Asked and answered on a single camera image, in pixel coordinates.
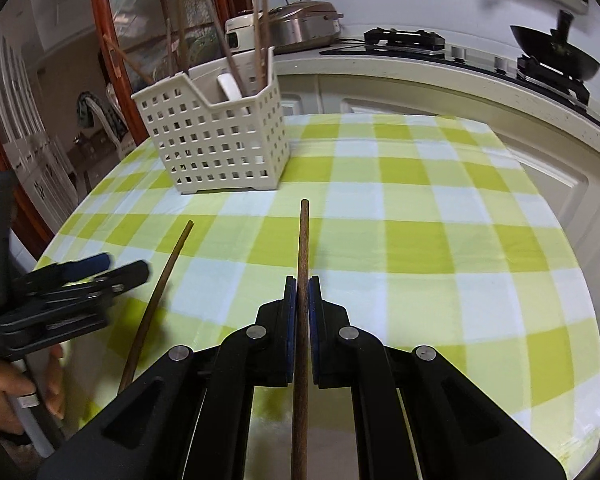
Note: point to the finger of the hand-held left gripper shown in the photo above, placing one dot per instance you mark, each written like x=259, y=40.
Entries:
x=85, y=266
x=125, y=275

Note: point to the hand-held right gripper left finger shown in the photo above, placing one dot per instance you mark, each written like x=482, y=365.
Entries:
x=291, y=330

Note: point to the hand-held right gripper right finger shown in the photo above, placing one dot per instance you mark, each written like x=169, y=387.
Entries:
x=314, y=330

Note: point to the white perforated plastic basket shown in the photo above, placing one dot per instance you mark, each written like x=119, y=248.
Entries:
x=220, y=150

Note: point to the white spoon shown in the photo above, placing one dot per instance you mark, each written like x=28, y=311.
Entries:
x=227, y=85

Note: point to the light wooden chopstick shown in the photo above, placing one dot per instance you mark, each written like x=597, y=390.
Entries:
x=265, y=30

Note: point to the person's left hand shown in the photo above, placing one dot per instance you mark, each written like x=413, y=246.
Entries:
x=0, y=390

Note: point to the white ornate chair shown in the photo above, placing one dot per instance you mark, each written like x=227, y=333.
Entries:
x=122, y=130

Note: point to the white cupboard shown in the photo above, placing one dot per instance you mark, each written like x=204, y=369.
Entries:
x=30, y=135

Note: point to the green white checked tablecloth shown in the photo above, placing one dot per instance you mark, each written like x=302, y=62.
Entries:
x=405, y=220

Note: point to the dark clothes on chair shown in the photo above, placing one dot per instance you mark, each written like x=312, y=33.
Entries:
x=87, y=110

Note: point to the glass sliding door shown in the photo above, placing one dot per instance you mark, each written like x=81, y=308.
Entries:
x=130, y=10

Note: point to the white rice cooker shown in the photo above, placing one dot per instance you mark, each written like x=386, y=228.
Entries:
x=240, y=30

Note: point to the grey kitchen countertop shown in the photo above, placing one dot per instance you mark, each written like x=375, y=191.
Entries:
x=380, y=62

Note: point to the black burner grate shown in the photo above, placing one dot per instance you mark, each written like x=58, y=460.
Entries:
x=405, y=39
x=565, y=87

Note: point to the silver brown rice cooker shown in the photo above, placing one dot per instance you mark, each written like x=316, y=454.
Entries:
x=305, y=25

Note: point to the black glass cooktop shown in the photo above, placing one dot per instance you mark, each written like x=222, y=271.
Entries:
x=480, y=67

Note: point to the silver cooktop knob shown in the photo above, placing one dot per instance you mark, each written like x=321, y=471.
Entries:
x=501, y=63
x=460, y=53

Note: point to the black wok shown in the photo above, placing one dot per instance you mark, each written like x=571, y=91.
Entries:
x=555, y=52

